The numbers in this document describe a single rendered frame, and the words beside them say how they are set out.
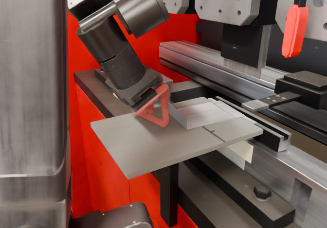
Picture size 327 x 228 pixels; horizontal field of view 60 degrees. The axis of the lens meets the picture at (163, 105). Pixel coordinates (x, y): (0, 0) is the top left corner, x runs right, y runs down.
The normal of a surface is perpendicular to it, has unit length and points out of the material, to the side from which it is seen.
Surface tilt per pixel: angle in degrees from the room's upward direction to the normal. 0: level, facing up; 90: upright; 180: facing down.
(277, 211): 0
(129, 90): 30
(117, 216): 13
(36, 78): 81
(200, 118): 0
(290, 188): 90
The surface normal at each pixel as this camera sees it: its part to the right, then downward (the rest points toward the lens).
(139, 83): -0.44, -0.69
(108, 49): 0.21, 0.54
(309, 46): -0.87, 0.20
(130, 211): -0.20, -0.93
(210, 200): 0.00, -0.91
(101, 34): 0.39, 0.42
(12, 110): 0.16, 0.23
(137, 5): -0.05, 0.01
